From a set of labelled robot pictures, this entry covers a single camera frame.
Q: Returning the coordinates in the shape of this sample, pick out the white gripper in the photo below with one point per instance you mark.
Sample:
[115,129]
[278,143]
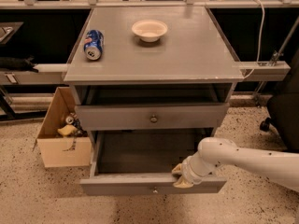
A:
[187,172]

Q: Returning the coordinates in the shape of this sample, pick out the grey drawer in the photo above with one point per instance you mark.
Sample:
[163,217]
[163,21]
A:
[150,116]
[139,162]

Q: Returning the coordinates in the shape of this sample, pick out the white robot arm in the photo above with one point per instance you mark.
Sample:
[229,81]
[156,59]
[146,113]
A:
[212,153]

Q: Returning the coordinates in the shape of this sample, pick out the grey top drawer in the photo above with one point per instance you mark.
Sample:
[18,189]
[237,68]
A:
[150,116]

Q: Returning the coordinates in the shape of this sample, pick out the grey drawer cabinet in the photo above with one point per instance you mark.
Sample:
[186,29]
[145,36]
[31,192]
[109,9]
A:
[210,92]

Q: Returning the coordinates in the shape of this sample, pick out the black office chair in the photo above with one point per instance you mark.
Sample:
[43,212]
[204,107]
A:
[283,108]

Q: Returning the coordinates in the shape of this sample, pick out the yellow object in box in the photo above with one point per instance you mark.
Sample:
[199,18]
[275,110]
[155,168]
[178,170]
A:
[67,130]

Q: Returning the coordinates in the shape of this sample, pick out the can in box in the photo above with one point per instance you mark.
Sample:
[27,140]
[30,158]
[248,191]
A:
[69,120]

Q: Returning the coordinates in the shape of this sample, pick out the cardboard box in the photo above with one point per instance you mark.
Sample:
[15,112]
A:
[57,150]

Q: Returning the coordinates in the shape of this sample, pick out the white bowl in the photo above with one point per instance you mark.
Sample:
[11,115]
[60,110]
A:
[149,30]

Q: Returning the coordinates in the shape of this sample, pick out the blue soda can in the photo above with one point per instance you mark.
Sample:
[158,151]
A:
[94,45]

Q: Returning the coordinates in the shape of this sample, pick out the metal rail frame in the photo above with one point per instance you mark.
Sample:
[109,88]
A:
[31,75]

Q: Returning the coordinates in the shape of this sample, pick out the black cloth on rail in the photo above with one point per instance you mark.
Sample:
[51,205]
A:
[17,64]

